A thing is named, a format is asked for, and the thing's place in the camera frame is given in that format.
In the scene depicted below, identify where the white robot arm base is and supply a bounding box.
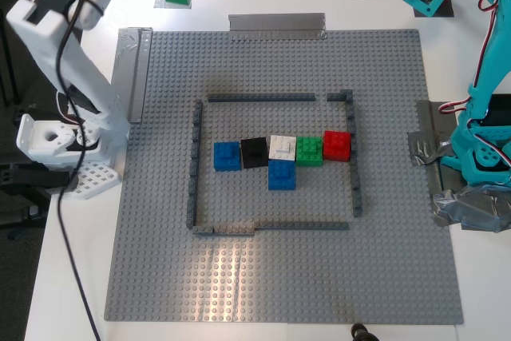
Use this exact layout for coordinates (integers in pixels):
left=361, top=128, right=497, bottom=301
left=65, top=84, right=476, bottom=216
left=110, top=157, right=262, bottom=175
left=15, top=113, right=121, bottom=202

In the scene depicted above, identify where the black lego cube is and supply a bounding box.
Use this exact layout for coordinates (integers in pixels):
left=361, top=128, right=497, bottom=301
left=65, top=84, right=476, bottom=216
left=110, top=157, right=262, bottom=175
left=240, top=137, right=271, bottom=169

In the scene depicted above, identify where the small black round object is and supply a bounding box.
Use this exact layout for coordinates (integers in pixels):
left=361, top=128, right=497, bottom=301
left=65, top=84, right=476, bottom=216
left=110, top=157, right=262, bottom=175
left=350, top=323, right=380, bottom=341

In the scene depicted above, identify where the wrinkled grey duct tape piece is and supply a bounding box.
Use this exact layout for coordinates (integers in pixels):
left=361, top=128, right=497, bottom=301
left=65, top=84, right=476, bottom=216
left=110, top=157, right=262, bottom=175
left=406, top=131, right=456, bottom=169

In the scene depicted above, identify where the white lego cube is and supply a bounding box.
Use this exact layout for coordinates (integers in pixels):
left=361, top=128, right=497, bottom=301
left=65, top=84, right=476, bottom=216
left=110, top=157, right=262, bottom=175
left=267, top=134, right=297, bottom=161

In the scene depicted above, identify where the black cable of white arm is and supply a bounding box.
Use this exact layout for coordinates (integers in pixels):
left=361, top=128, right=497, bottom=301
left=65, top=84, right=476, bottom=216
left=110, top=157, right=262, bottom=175
left=54, top=0, right=105, bottom=341

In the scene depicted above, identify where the long dark grey brick wall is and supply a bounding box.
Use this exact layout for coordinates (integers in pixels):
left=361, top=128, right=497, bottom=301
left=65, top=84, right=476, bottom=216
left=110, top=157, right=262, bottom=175
left=254, top=220, right=351, bottom=232
left=206, top=93, right=317, bottom=104
left=186, top=99, right=205, bottom=231
left=345, top=89, right=363, bottom=218

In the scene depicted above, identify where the blue lego cube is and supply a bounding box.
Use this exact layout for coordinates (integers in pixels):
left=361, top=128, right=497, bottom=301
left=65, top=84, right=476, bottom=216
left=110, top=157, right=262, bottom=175
left=213, top=141, right=243, bottom=172
left=267, top=159, right=299, bottom=192

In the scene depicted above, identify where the red lego cube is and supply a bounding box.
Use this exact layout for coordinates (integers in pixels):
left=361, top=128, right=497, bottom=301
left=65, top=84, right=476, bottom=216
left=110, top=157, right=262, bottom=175
left=322, top=129, right=352, bottom=163

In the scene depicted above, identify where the black table clamp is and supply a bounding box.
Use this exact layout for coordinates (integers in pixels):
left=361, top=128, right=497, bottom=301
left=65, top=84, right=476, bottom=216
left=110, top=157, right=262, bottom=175
left=0, top=161, right=77, bottom=230

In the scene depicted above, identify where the crumpled grey duct tape wad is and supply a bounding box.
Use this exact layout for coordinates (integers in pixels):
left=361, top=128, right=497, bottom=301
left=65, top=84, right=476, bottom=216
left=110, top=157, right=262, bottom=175
left=430, top=184, right=511, bottom=235

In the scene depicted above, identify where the grey studded lego baseplate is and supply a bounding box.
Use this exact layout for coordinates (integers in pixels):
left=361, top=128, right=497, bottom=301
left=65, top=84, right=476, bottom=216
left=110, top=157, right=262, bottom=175
left=103, top=28, right=465, bottom=325

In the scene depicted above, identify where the grey duct tape strip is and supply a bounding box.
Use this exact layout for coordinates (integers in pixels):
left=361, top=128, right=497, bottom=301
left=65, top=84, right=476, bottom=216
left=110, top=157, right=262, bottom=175
left=117, top=27, right=155, bottom=125
left=228, top=13, right=328, bottom=42
left=414, top=99, right=460, bottom=198

